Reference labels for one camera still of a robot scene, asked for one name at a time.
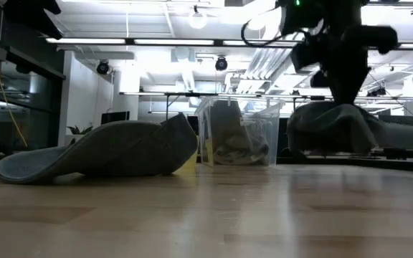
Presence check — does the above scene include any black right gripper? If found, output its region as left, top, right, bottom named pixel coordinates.
left=291, top=24, right=399, bottom=105

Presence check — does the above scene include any blue-grey baseball cap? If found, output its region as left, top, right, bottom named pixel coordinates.
left=286, top=101, right=413, bottom=156
left=0, top=113, right=199, bottom=186

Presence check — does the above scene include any long ceiling light bar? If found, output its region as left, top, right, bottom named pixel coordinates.
left=119, top=91, right=413, bottom=101
left=44, top=37, right=413, bottom=50

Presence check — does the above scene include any black computer monitor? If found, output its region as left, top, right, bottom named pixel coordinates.
left=100, top=110, right=130, bottom=125
left=378, top=114, right=413, bottom=126

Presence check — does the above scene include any clear plastic bin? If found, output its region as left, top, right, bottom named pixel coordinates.
left=194, top=95, right=286, bottom=168

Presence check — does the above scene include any small green plant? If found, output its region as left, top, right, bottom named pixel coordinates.
left=66, top=125, right=95, bottom=136

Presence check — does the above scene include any round white ceiling lamp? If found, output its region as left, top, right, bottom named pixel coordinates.
left=187, top=9, right=208, bottom=30

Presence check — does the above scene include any yellow plastic bin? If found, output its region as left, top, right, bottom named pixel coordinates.
left=172, top=148, right=199, bottom=176

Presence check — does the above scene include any hanging yellow cable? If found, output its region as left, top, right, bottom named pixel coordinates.
left=0, top=0, right=29, bottom=148

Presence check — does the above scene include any black aluminium table frame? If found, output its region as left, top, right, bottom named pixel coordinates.
left=0, top=152, right=413, bottom=173

